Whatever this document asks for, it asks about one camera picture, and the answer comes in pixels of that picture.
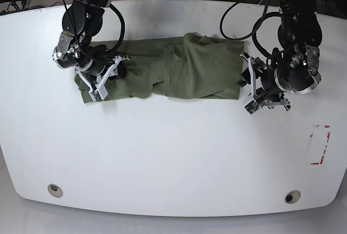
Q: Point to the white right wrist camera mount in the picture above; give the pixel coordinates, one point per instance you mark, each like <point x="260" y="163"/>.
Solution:
<point x="98" y="91"/>

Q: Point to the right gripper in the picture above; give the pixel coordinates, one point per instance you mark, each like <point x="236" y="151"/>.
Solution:
<point x="94" y="69"/>

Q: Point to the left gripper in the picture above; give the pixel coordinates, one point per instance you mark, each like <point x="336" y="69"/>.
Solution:
<point x="269" y="89"/>

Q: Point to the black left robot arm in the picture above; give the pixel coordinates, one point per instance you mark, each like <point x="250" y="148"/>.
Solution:
<point x="294" y="68"/>

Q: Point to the left grey table grommet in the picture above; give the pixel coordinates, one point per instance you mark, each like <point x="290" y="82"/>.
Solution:
<point x="55" y="191"/>

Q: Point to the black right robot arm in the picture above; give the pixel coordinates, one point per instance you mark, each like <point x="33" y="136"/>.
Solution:
<point x="81" y="22"/>

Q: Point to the red tape rectangle marking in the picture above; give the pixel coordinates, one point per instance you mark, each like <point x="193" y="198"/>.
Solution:
<point x="318" y="141"/>

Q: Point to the green T-shirt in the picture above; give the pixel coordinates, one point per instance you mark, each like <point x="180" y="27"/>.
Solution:
<point x="186" y="67"/>

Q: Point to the grey table grommet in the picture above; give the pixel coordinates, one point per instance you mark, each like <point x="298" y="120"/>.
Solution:
<point x="292" y="197"/>
<point x="55" y="191"/>

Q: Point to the right grey table grommet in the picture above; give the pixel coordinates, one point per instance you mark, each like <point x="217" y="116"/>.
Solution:
<point x="292" y="197"/>

